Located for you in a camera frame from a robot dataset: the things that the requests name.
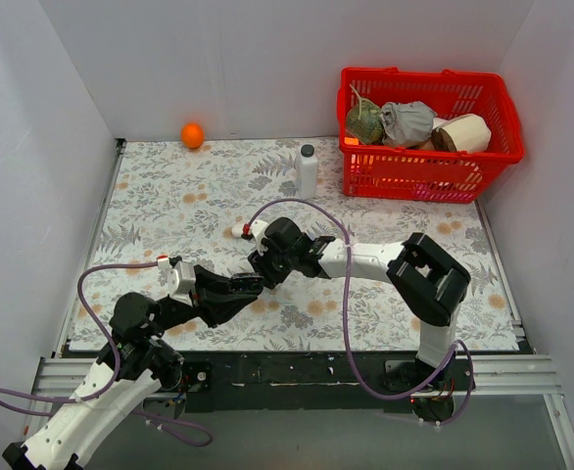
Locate beige paper roll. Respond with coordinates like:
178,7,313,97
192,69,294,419
413,114,492,154

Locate green netted melon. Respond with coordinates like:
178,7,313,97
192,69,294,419
345,85,384,145

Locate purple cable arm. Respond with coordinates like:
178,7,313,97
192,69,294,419
0,261,215,447
250,198,477,425

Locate floral patterned table mat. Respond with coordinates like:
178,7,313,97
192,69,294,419
69,138,518,353

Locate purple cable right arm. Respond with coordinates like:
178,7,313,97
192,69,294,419
250,198,477,425

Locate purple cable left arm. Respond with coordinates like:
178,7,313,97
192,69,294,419
0,261,215,447

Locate red plastic shopping basket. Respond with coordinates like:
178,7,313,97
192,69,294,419
337,67,525,204

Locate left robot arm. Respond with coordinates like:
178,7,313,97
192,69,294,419
2,256,263,469

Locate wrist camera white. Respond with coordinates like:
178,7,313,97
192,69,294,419
157,256,196,306
238,220,268,254

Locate orange fruit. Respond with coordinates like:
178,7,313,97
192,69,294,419
180,122,205,150

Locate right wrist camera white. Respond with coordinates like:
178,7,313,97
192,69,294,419
238,220,268,254

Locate white bottle black cap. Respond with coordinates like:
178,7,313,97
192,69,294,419
295,144,318,200

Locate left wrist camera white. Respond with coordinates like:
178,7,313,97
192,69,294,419
157,256,196,306

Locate grey crumpled cloth bag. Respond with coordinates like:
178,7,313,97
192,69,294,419
379,101,437,148

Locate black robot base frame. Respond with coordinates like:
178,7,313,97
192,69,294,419
145,352,474,419

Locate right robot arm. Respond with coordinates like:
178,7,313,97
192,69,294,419
238,217,470,390

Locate white earbud charging case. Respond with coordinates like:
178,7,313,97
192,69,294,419
231,224,244,238

